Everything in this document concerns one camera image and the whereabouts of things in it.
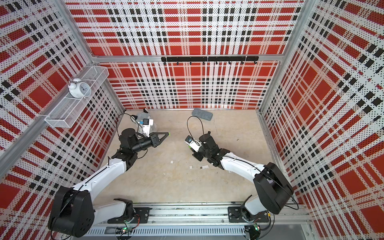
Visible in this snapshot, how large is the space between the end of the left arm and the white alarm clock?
357mm

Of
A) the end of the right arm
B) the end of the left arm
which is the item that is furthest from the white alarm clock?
the end of the right arm

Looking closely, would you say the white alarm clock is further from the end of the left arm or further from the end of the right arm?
the end of the right arm

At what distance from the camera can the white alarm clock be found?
70 centimetres

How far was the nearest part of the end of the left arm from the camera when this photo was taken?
2.24 feet
